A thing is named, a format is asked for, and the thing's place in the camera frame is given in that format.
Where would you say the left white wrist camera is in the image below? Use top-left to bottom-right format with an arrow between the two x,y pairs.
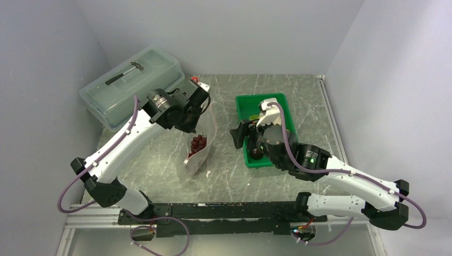
191,76 -> 211,93

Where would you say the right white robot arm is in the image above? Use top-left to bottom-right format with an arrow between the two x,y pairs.
230,120 -> 409,230

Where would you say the black handled hammer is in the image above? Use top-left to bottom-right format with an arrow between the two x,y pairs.
105,61 -> 144,85

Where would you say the purple cable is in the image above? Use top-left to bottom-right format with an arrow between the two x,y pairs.
267,101 -> 427,247
57,95 -> 140,214

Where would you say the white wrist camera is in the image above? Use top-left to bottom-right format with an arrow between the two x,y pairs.
191,76 -> 211,93
256,98 -> 282,127

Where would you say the white cauliflower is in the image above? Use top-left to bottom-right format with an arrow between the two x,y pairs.
249,115 -> 260,121

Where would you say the clear zip top bag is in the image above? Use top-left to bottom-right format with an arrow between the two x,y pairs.
176,106 -> 217,178

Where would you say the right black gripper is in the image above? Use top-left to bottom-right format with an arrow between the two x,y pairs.
230,114 -> 284,169

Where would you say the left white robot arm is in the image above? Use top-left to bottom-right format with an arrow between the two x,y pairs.
71,77 -> 211,224

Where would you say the dark purple plum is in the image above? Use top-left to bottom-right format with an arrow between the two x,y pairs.
249,148 -> 264,161

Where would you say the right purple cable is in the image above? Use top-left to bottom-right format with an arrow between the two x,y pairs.
267,101 -> 427,247

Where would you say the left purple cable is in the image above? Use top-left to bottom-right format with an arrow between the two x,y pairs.
57,95 -> 140,214

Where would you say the clear plastic storage box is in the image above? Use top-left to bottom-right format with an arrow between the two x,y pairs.
79,46 -> 185,131

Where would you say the dark red grape bunch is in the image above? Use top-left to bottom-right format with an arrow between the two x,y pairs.
188,134 -> 207,158

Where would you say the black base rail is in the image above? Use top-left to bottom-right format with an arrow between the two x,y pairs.
118,201 -> 329,238

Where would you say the green plastic tray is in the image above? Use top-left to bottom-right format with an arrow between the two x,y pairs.
236,93 -> 296,168

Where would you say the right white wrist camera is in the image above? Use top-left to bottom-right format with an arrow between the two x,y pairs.
256,98 -> 282,127

